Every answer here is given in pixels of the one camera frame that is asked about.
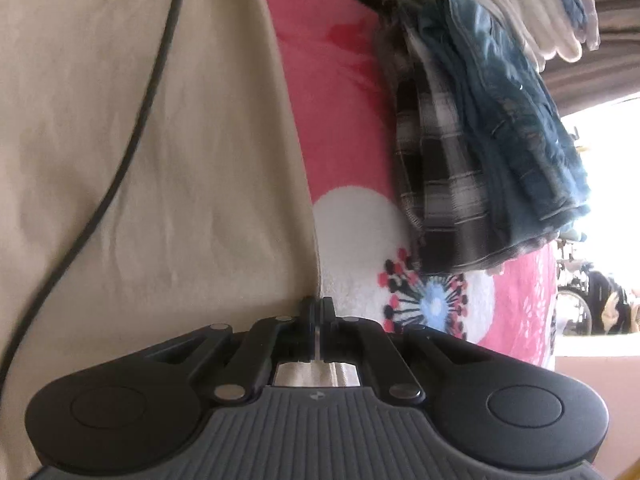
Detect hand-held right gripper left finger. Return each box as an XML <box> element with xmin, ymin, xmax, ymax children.
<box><xmin>142</xmin><ymin>297</ymin><xmax>321</xmax><ymax>407</ymax></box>

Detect black cable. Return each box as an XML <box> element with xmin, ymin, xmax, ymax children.
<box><xmin>0</xmin><ymin>0</ymin><xmax>191</xmax><ymax>378</ymax></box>

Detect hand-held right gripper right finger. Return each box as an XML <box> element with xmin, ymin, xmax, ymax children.
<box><xmin>321</xmin><ymin>297</ymin><xmax>497</xmax><ymax>406</ymax></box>

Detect beige pants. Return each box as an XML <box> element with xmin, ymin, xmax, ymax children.
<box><xmin>0</xmin><ymin>0</ymin><xmax>361</xmax><ymax>480</ymax></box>

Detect stack of white clothes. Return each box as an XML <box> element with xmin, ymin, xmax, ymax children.
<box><xmin>335</xmin><ymin>0</ymin><xmax>601</xmax><ymax>63</ymax></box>

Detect pink floral blanket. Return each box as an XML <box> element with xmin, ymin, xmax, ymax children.
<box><xmin>255</xmin><ymin>0</ymin><xmax>558</xmax><ymax>371</ymax></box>

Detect grey brown curtain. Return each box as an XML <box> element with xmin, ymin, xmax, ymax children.
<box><xmin>540</xmin><ymin>0</ymin><xmax>640</xmax><ymax>116</ymax></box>

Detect folded plaid shirt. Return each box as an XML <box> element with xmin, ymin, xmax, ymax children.
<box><xmin>375</xmin><ymin>10</ymin><xmax>556</xmax><ymax>276</ymax></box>

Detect wheelchair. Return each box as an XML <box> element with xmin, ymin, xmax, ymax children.
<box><xmin>555</xmin><ymin>240</ymin><xmax>640</xmax><ymax>336</ymax></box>

